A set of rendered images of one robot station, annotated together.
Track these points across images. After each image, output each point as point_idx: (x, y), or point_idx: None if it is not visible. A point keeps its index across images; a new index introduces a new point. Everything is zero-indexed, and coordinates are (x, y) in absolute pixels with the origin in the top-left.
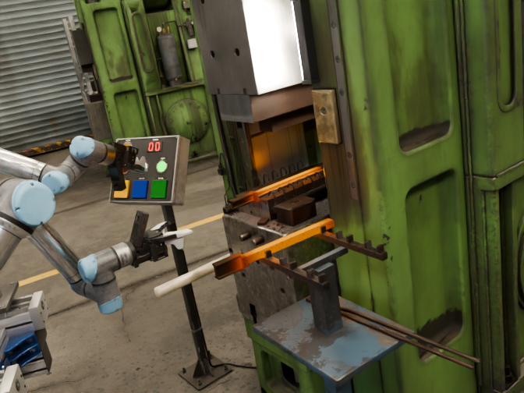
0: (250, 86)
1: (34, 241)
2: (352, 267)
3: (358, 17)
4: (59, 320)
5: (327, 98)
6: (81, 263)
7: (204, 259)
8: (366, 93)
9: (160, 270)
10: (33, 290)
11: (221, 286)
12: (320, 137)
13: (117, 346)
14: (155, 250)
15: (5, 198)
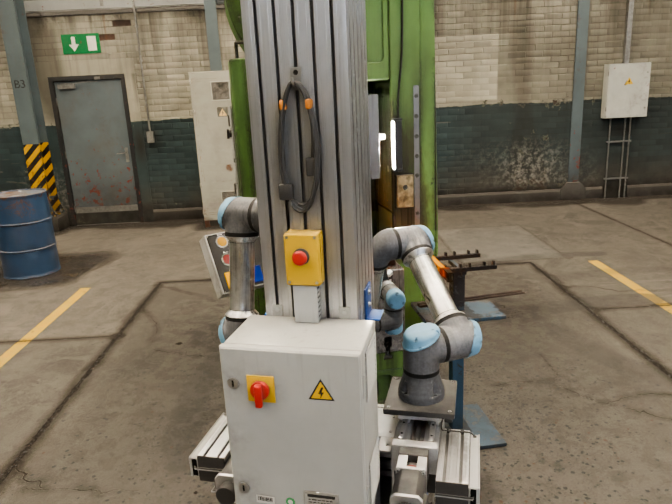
0: (374, 173)
1: (380, 282)
2: (409, 287)
3: (433, 132)
4: None
5: (410, 179)
6: (400, 293)
7: (54, 415)
8: (434, 174)
9: (14, 446)
10: None
11: (132, 418)
12: (399, 205)
13: (130, 501)
14: None
15: (419, 236)
